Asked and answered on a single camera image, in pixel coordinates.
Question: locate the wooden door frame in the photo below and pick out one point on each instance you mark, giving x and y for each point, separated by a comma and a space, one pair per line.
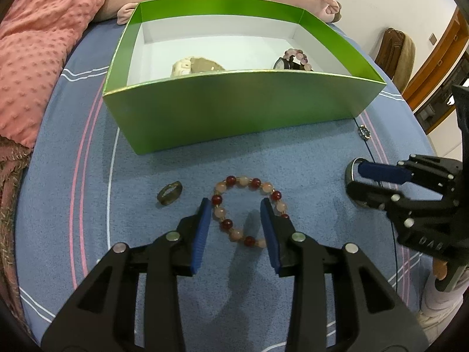
439, 66

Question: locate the pink dotted blanket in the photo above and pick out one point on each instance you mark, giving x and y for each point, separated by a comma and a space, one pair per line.
36, 44

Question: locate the green cardboard box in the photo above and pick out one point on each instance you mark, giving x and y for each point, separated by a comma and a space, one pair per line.
238, 110

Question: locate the olive cloth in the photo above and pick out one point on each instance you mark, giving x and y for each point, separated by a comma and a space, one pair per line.
405, 62

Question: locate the person's right forearm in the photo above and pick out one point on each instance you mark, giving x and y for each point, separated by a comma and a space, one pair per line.
436, 304

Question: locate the carved wooden chair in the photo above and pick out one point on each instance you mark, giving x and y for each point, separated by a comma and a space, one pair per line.
388, 47

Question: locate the blue striped bed sheet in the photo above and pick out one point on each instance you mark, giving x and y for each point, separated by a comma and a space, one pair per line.
73, 209

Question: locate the silver bangle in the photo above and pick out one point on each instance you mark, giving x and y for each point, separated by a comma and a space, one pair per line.
347, 176

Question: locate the person's right hand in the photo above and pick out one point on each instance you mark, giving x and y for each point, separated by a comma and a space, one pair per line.
439, 269

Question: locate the black wristwatch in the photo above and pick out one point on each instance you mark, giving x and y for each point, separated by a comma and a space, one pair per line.
282, 64

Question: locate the brown patterned blanket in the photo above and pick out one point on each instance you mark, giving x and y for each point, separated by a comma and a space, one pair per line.
11, 190

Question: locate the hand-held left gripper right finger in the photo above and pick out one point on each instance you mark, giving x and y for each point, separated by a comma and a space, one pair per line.
271, 240

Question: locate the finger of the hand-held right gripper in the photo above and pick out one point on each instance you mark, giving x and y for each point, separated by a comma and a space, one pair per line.
381, 172
370, 196

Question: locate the wall light switch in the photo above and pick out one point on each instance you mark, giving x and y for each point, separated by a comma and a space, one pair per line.
433, 39

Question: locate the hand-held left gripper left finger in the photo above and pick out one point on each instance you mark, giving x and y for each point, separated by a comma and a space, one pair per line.
201, 240

